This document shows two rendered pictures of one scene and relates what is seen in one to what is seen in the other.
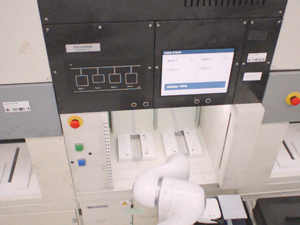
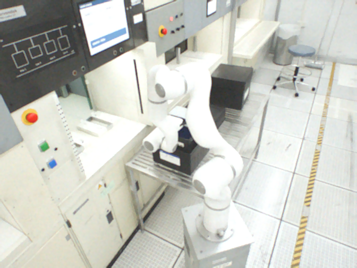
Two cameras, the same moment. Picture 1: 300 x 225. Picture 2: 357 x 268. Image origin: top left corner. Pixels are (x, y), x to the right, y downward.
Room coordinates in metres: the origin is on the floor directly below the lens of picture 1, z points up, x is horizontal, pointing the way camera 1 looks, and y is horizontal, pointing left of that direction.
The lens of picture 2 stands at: (0.16, 0.65, 1.88)
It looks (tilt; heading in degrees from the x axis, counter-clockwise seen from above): 37 degrees down; 308
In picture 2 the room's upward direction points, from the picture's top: 3 degrees counter-clockwise
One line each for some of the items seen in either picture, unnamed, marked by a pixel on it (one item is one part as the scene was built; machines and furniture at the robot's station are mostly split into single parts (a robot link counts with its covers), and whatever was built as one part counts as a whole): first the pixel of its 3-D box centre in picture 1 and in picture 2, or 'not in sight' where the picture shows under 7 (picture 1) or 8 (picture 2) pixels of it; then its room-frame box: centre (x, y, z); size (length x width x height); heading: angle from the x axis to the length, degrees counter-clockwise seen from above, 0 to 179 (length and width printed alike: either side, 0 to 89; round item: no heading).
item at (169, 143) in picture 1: (181, 143); (98, 122); (1.49, -0.19, 0.89); 0.22 x 0.21 x 0.04; 7
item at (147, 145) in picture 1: (136, 146); (68, 144); (1.46, 0.08, 0.89); 0.22 x 0.21 x 0.04; 7
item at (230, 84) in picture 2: not in sight; (230, 85); (0.98, -1.16, 0.89); 0.29 x 0.29 x 0.25; 10
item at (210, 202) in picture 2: not in sight; (213, 185); (0.48, 0.01, 1.07); 0.19 x 0.12 x 0.24; 78
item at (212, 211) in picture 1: (206, 210); (170, 124); (0.90, -0.25, 1.06); 0.11 x 0.10 x 0.07; 95
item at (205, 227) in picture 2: not in sight; (216, 212); (0.48, -0.03, 0.85); 0.19 x 0.19 x 0.18
